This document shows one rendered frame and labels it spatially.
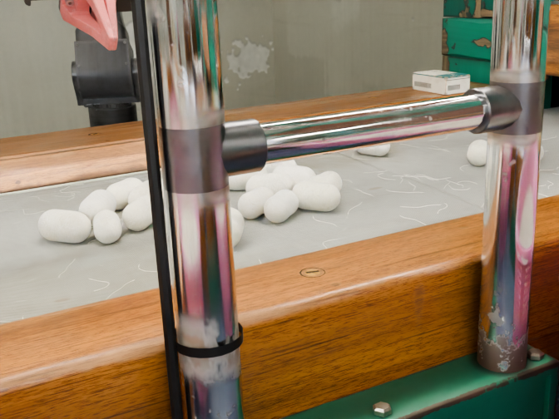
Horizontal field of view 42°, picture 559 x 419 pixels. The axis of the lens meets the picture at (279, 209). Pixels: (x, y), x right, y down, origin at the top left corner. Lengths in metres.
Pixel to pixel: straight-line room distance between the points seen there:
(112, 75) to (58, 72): 1.68
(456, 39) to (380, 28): 1.45
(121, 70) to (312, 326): 0.67
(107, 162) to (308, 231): 0.24
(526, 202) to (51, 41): 2.36
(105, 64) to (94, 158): 0.32
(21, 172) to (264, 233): 0.24
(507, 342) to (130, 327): 0.17
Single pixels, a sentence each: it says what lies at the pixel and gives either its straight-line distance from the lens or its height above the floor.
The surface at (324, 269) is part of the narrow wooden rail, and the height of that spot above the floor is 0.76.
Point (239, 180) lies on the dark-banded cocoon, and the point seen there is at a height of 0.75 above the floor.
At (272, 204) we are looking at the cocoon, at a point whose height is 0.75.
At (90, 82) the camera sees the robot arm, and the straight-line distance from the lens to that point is 0.95.
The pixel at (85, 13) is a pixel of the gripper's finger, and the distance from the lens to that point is 0.67.
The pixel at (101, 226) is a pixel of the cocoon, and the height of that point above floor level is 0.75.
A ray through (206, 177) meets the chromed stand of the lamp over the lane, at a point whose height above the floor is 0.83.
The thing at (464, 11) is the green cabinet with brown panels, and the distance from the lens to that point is 0.97.
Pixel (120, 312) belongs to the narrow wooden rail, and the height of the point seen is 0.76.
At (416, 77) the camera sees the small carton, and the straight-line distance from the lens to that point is 0.88.
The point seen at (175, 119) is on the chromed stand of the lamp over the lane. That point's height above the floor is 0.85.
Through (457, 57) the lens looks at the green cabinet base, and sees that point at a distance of 0.98.
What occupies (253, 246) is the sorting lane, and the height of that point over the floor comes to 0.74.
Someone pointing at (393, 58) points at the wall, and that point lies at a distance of 2.37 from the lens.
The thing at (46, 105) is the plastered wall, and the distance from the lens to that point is 2.63.
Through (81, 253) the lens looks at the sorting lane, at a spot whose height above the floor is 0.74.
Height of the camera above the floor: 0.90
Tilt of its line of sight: 18 degrees down
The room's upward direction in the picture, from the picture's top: 2 degrees counter-clockwise
